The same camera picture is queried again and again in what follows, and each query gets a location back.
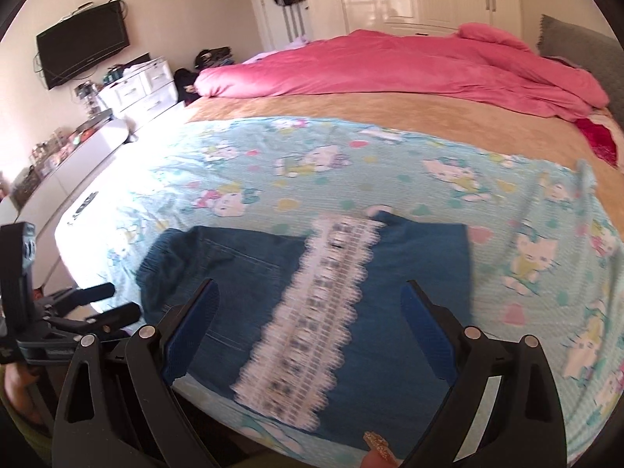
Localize red patterned pillow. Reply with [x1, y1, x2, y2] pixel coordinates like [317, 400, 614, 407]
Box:
[573, 119, 618, 167]

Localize grey quilted headboard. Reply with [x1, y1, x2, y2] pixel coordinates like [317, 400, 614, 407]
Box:
[537, 14, 624, 127]

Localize Hello Kitty blue bed sheet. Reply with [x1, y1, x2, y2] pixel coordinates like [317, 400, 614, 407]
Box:
[55, 117, 623, 467]

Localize black wall television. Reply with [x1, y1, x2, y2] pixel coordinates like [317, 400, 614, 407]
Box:
[36, 0, 130, 90]

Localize white low cabinet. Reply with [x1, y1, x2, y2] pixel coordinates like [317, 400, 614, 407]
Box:
[1, 119, 130, 292]

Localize black bag on floor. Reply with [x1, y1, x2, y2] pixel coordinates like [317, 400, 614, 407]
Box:
[172, 45, 235, 106]

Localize white drawer unit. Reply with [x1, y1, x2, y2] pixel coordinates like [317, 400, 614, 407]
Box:
[98, 57, 178, 125]

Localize blue denim pants lace hem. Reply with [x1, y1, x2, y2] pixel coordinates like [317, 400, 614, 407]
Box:
[136, 213, 472, 456]

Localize right hand painted nails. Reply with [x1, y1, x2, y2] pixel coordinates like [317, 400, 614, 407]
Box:
[360, 431, 401, 468]

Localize pink duvet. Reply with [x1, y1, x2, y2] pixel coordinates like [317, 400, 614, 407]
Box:
[195, 23, 609, 122]

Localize left hand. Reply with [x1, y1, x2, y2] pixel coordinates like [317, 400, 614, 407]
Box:
[3, 362, 43, 425]

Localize beige bed blanket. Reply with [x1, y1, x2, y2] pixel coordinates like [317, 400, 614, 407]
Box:
[184, 93, 623, 229]

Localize white wardrobe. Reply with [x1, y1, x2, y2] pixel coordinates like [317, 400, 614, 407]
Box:
[252, 0, 521, 51]

